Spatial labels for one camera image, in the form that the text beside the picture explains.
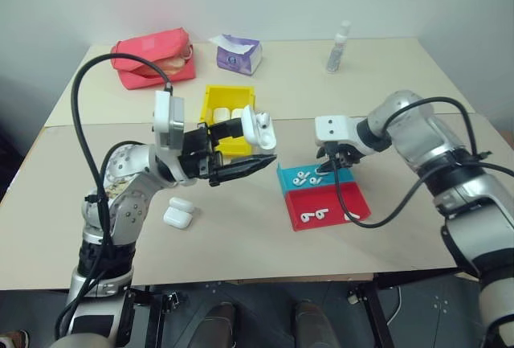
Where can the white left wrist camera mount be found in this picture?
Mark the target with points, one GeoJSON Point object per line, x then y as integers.
{"type": "Point", "coordinates": [168, 123]}

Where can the black metal table frame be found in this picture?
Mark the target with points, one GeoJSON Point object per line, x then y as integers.
{"type": "Point", "coordinates": [379, 308]}

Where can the closed white earbud case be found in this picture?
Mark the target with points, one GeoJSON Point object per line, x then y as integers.
{"type": "Point", "coordinates": [181, 203]}
{"type": "Point", "coordinates": [176, 218]}

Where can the dark brown rounded shape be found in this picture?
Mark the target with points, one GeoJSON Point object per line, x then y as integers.
{"type": "Point", "coordinates": [311, 324]}
{"type": "Point", "coordinates": [219, 326]}

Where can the red plastic tray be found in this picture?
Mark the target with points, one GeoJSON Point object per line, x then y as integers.
{"type": "Point", "coordinates": [325, 201]}

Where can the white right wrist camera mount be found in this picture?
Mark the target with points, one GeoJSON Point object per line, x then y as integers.
{"type": "Point", "coordinates": [335, 129]}

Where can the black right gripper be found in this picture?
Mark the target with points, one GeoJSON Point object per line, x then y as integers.
{"type": "Point", "coordinates": [348, 155]}

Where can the white earbud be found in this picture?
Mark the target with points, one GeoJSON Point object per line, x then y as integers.
{"type": "Point", "coordinates": [315, 180]}
{"type": "Point", "coordinates": [353, 216]}
{"type": "Point", "coordinates": [263, 119]}
{"type": "Point", "coordinates": [303, 174]}
{"type": "Point", "coordinates": [321, 214]}
{"type": "Point", "coordinates": [298, 181]}
{"type": "Point", "coordinates": [307, 217]}

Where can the white earbud case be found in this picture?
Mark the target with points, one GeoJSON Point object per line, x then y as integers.
{"type": "Point", "coordinates": [176, 218]}
{"type": "Point", "coordinates": [257, 135]}
{"type": "Point", "coordinates": [181, 203]}

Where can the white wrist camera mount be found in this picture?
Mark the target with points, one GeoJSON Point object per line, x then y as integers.
{"type": "Point", "coordinates": [168, 123]}
{"type": "Point", "coordinates": [335, 129]}

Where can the yellow plastic bin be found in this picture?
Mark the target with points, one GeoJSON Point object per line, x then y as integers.
{"type": "Point", "coordinates": [233, 97]}

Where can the red fabric pouch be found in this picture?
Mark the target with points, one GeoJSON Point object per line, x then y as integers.
{"type": "Point", "coordinates": [152, 48]}

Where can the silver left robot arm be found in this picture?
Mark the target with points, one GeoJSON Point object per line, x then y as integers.
{"type": "Point", "coordinates": [128, 203]}

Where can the clear spray bottle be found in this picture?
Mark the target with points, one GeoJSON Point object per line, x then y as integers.
{"type": "Point", "coordinates": [336, 50]}

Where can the blue plastic tray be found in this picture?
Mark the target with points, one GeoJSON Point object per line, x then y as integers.
{"type": "Point", "coordinates": [289, 175]}

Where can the purple tissue pack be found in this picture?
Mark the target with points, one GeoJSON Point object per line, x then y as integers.
{"type": "Point", "coordinates": [237, 58]}

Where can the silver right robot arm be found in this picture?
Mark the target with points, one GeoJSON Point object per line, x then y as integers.
{"type": "Point", "coordinates": [441, 155]}

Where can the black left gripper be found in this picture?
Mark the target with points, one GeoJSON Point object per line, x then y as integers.
{"type": "Point", "coordinates": [194, 151]}

